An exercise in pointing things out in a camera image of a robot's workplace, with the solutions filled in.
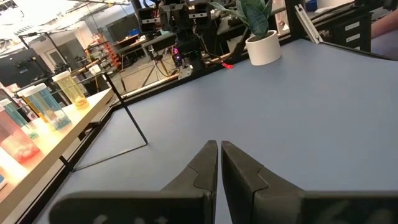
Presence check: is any silver aluminium bar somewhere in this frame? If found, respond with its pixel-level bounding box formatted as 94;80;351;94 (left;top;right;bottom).
294;3;324;44

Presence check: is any wooden shelf with black frame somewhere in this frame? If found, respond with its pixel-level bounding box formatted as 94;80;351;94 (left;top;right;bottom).
0;72;149;224

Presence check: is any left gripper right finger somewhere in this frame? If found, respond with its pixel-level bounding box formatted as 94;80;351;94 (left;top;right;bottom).
221;140;398;224

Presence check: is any white round plant pot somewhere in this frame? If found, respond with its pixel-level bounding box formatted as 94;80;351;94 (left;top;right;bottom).
244;30;282;67

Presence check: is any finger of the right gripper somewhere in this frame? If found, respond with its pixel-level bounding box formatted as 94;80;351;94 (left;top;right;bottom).
176;3;190;31
161;4;177;32

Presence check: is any green snake plant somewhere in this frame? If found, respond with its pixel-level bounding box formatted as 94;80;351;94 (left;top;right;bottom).
210;0;274;40

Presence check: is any person's forearm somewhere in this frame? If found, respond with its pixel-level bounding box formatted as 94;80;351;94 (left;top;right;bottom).
371;9;398;40

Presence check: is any blue-grey table mat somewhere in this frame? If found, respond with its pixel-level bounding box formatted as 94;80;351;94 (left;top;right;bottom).
32;39;398;224

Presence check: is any black monitor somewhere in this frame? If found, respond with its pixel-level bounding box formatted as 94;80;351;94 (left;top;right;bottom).
0;48;47;88

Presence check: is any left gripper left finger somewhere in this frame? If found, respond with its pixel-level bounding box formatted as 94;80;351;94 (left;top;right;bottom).
49;139;218;224

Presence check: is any red storage shelving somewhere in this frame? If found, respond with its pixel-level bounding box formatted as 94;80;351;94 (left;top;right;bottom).
93;34;122;68

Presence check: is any black drawer cabinet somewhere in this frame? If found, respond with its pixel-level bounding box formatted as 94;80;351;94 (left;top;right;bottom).
310;6;374;53

